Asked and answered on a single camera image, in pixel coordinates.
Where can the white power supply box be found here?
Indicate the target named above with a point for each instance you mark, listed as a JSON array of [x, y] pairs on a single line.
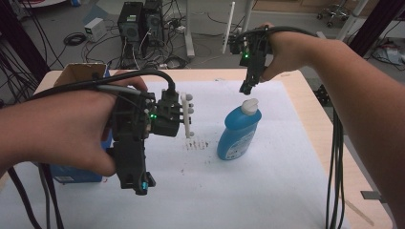
[[95, 30]]

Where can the black computer tower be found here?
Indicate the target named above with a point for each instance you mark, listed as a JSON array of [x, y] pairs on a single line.
[[153, 22], [130, 25]]

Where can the person's right hand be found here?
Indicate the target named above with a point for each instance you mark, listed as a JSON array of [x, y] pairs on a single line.
[[293, 52]]

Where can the black metal bracket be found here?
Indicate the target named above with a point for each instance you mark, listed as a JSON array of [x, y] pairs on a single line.
[[323, 95]]

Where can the person's left hand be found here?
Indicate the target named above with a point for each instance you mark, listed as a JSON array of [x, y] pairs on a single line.
[[76, 127]]

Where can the white metal stand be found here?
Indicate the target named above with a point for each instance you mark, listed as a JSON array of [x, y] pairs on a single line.
[[351, 20], [229, 28]]

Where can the white power strip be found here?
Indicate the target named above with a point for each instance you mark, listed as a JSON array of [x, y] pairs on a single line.
[[180, 29]]

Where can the grey tape strip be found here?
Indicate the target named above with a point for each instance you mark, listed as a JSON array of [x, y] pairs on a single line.
[[371, 195]]

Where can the office chair base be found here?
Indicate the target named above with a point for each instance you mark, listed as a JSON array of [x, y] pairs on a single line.
[[334, 12]]

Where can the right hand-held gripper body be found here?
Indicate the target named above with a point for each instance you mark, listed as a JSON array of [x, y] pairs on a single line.
[[256, 44]]

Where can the grey metal stand leg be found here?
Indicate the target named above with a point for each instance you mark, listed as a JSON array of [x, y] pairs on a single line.
[[189, 31]]

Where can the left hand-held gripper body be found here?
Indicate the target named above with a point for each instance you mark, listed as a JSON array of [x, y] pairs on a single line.
[[130, 127]]

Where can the blue bottle with white cap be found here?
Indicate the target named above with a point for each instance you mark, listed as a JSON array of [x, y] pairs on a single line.
[[237, 133]]

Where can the blue cardboard box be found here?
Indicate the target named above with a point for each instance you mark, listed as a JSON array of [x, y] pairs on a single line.
[[78, 72]]

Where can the thin wooden stick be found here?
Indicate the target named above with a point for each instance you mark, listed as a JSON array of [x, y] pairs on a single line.
[[358, 212]]

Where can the black frame post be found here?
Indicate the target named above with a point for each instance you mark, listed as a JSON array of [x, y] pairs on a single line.
[[19, 41], [375, 25]]

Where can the white foam mat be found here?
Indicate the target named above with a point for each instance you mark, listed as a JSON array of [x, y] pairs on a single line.
[[238, 191]]

